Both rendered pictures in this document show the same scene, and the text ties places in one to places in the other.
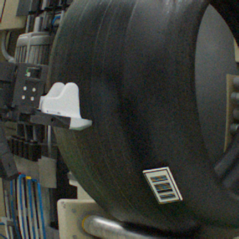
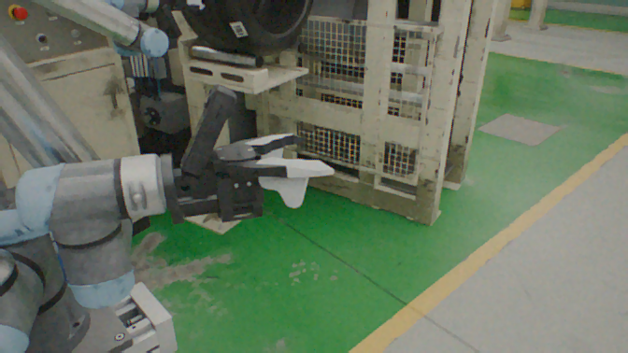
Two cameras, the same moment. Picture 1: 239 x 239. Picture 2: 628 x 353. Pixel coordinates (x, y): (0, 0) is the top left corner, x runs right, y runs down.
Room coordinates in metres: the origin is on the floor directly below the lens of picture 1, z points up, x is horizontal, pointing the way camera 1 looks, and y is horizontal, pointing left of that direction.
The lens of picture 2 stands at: (-0.56, 0.36, 1.31)
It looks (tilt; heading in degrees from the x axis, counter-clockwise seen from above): 28 degrees down; 336
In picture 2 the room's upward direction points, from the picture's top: straight up
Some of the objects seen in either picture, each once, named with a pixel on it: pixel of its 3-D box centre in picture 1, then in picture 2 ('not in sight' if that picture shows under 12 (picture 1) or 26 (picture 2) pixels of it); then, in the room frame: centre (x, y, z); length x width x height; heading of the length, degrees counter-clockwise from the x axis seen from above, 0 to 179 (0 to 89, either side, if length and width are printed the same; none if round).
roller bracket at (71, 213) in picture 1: (149, 219); (216, 44); (1.43, -0.07, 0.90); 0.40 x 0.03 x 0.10; 123
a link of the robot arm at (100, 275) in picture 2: not in sight; (99, 253); (-0.01, 0.43, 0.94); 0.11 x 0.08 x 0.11; 172
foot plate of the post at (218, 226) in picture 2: not in sight; (220, 211); (1.48, -0.01, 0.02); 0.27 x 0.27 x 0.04; 33
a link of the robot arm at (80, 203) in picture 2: not in sight; (78, 197); (-0.02, 0.43, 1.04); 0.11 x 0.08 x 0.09; 82
